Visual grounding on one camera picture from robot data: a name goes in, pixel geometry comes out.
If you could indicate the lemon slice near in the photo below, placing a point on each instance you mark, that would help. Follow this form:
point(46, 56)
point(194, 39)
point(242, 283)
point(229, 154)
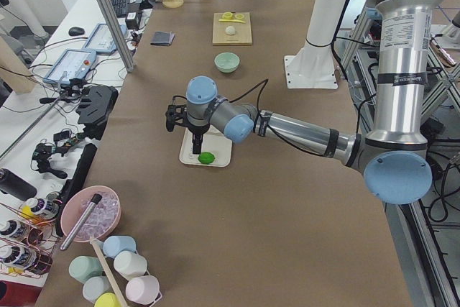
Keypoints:
point(227, 15)

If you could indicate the mint green bowl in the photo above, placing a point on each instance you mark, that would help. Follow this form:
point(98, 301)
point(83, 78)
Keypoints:
point(227, 62)

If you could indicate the green handled grabber tool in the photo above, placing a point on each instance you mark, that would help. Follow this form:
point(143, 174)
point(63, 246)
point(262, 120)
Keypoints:
point(67, 93)

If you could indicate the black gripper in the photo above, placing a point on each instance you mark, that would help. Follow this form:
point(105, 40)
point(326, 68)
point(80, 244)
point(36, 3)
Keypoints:
point(197, 130)

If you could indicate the aluminium frame post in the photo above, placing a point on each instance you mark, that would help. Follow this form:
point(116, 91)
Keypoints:
point(112, 23)

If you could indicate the metal muddler stick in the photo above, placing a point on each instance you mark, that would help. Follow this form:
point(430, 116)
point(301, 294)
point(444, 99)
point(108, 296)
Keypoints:
point(77, 223)

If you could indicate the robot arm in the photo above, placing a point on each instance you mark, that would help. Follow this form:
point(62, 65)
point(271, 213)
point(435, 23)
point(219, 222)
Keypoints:
point(391, 157)

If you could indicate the green lime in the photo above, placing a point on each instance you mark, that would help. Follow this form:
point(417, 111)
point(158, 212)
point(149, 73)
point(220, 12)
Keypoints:
point(206, 158)

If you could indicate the black computer mouse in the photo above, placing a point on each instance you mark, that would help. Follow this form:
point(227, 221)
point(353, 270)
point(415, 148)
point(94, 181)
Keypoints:
point(76, 31)

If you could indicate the copper bottle rack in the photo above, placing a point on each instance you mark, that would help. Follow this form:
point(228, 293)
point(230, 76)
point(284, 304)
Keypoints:
point(28, 237)

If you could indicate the white cup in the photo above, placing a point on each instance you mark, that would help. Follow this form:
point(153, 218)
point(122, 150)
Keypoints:
point(130, 265)

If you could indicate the green cup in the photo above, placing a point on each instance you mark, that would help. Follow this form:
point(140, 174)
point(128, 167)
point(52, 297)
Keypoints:
point(82, 268)

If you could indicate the grey folded cloth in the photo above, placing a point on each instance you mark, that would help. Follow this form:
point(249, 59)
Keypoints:
point(160, 38)

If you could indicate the teach pendant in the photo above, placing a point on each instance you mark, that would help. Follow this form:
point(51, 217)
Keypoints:
point(71, 64)
point(100, 40)

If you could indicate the cream rabbit tray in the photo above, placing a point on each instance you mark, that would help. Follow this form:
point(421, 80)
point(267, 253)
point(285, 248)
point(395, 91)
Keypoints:
point(213, 142)

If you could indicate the bamboo cutting board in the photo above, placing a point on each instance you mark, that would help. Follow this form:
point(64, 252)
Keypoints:
point(243, 34)

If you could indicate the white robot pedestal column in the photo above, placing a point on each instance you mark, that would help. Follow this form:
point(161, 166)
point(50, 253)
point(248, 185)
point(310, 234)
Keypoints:
point(313, 66)

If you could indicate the lower teach pendant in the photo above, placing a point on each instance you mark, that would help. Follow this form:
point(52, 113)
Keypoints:
point(71, 64)

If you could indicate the white steamed bun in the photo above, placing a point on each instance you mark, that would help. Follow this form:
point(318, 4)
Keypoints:
point(230, 30)

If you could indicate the blue cup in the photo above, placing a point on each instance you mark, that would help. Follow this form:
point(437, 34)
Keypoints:
point(116, 244)

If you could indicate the yellow cup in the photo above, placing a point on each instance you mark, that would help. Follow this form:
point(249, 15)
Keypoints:
point(108, 299)

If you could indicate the grey cup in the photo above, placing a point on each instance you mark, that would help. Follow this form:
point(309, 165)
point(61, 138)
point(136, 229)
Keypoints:
point(94, 287)

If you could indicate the pink cup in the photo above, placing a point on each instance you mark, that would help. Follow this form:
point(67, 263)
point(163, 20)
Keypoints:
point(143, 290)

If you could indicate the pink bowl with ice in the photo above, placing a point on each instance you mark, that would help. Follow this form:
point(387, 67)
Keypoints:
point(102, 220)

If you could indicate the black water bottle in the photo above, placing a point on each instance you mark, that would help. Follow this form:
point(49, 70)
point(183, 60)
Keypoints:
point(15, 186)

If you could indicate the upper teach pendant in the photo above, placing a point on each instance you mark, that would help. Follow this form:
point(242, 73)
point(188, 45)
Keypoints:
point(100, 40)

